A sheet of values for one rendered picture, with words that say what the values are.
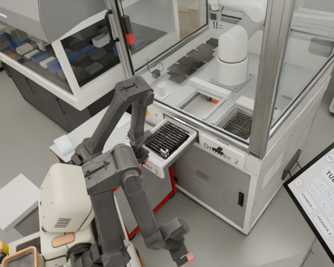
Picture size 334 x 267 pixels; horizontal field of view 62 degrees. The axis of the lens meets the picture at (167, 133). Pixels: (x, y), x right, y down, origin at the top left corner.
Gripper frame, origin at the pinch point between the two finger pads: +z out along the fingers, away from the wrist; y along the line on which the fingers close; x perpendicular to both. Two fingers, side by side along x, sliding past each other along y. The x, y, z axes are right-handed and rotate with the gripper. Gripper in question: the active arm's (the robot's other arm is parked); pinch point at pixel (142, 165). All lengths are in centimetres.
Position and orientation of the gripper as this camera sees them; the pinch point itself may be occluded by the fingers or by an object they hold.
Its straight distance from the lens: 157.8
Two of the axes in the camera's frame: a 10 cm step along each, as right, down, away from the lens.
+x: -7.4, -4.1, 5.4
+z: 1.3, 7.0, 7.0
